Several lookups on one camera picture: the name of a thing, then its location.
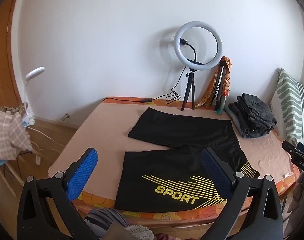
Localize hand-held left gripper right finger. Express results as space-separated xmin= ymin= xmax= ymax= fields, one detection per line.
xmin=201 ymin=147 xmax=285 ymax=240

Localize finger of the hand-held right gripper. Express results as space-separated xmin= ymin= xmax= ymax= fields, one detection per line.
xmin=282 ymin=140 xmax=301 ymax=156

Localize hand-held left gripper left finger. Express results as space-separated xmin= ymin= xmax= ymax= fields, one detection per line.
xmin=17 ymin=147 xmax=99 ymax=240

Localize black pants with yellow print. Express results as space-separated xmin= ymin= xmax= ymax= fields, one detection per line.
xmin=114 ymin=107 xmax=260 ymax=212

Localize person's right hand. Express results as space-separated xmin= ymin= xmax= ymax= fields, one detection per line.
xmin=292 ymin=172 xmax=304 ymax=207

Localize pink fleece blanket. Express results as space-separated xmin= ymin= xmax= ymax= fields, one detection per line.
xmin=48 ymin=100 xmax=301 ymax=205

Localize green striped white pillow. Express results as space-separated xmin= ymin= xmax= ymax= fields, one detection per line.
xmin=270 ymin=68 xmax=304 ymax=146

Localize grey striped cloth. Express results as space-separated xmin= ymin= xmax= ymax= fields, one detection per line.
xmin=84 ymin=207 xmax=130 ymax=240

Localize charcoal textured folded garment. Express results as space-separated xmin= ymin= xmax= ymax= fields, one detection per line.
xmin=236 ymin=93 xmax=277 ymax=137

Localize black folded garment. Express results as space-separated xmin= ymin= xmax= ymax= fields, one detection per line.
xmin=232 ymin=105 xmax=255 ymax=138

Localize grey folded garment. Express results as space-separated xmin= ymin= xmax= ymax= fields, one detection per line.
xmin=224 ymin=102 xmax=243 ymax=132

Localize teal cloth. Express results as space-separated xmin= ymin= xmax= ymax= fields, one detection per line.
xmin=214 ymin=96 xmax=227 ymax=115

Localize orange patterned scarf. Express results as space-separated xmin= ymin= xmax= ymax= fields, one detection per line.
xmin=194 ymin=56 xmax=232 ymax=108

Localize blue chair with wooden legs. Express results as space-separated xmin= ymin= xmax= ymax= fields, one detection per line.
xmin=0 ymin=150 xmax=46 ymax=198

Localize beige knitted cloth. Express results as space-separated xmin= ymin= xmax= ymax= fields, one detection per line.
xmin=124 ymin=224 xmax=155 ymax=240

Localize checkered beige cloth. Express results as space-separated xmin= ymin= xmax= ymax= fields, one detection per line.
xmin=0 ymin=106 xmax=33 ymax=163

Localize black folded metal stand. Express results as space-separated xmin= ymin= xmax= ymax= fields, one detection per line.
xmin=212 ymin=64 xmax=228 ymax=110

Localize white desk lamp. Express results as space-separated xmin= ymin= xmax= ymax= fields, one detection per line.
xmin=20 ymin=67 xmax=46 ymax=127

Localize wooden door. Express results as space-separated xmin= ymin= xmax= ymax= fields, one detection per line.
xmin=0 ymin=0 xmax=26 ymax=109

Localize white power cable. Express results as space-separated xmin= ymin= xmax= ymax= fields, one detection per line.
xmin=27 ymin=126 xmax=66 ymax=156

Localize black ring light cable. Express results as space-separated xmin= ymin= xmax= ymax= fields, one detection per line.
xmin=104 ymin=74 xmax=190 ymax=104

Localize white ring light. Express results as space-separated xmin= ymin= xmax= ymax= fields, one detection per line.
xmin=174 ymin=21 xmax=224 ymax=70

